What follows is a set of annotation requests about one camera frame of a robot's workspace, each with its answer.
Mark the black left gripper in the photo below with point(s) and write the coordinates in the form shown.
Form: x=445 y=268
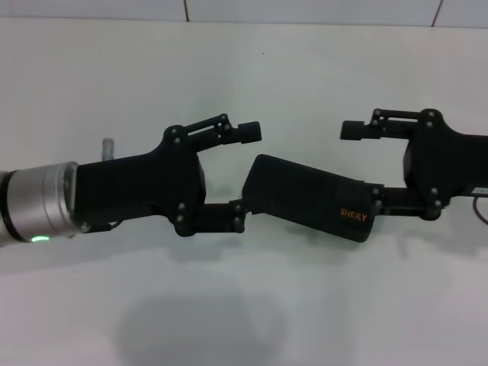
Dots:
x=145 y=183

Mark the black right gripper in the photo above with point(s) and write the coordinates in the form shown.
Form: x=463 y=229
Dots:
x=446 y=164

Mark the black glasses case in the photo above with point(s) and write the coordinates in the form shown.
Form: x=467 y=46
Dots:
x=305 y=194

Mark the silver left gripper stub plug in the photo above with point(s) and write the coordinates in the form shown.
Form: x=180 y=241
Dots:
x=108 y=148

